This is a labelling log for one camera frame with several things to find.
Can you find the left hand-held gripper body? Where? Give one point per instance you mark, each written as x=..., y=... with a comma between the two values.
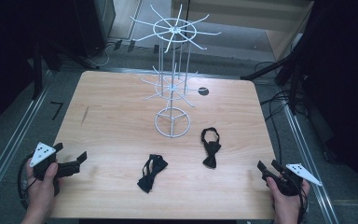
x=43, y=152

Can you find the aluminium floor rail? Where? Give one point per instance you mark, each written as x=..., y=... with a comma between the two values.
x=298, y=137
x=15, y=137

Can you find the person's right hand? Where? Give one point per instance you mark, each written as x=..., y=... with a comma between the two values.
x=287, y=207

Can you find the light wooden cabinet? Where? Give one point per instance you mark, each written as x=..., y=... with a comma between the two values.
x=279, y=34

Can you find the black metal stand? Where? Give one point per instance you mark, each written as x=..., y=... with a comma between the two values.
x=37, y=71
x=293, y=87

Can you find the person's left hand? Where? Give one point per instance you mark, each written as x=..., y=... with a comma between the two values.
x=40, y=194

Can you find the dark cabinet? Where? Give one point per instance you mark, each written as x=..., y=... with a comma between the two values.
x=94, y=25

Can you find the black power plug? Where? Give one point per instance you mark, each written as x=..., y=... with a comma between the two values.
x=117, y=44
x=131, y=45

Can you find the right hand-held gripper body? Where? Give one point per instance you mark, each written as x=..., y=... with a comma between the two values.
x=287, y=183

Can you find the black round table grommet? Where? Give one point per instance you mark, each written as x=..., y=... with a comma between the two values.
x=203, y=91

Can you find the black bow tie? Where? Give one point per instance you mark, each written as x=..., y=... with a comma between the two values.
x=150, y=182
x=210, y=155

